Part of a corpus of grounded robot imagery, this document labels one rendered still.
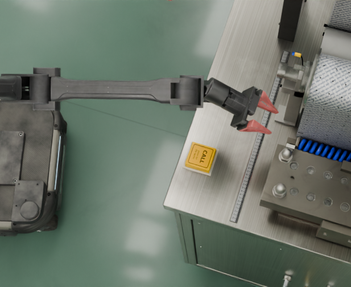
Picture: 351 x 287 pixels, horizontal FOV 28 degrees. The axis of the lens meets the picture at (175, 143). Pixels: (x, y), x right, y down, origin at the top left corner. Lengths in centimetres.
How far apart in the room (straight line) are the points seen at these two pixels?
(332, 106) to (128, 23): 171
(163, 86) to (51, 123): 114
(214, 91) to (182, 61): 139
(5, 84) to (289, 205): 77
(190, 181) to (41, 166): 93
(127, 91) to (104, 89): 6
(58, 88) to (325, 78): 66
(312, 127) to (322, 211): 21
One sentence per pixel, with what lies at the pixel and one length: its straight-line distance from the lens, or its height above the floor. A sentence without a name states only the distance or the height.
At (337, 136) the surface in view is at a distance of 185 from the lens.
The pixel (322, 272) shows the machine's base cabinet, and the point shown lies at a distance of 218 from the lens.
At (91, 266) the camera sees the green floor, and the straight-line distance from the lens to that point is 289.
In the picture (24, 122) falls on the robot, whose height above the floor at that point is 24.
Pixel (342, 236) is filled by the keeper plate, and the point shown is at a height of 100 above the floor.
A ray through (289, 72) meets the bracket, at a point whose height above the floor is 119.
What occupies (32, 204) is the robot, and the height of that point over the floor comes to 32.
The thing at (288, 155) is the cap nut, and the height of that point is 107.
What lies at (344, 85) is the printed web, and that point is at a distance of 167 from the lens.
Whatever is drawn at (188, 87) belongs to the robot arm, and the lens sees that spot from 174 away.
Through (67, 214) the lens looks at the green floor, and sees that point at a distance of 295.
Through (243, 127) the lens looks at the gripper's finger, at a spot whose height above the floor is 113.
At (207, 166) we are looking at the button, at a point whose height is 92.
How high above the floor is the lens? 280
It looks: 70 degrees down
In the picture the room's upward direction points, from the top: 9 degrees counter-clockwise
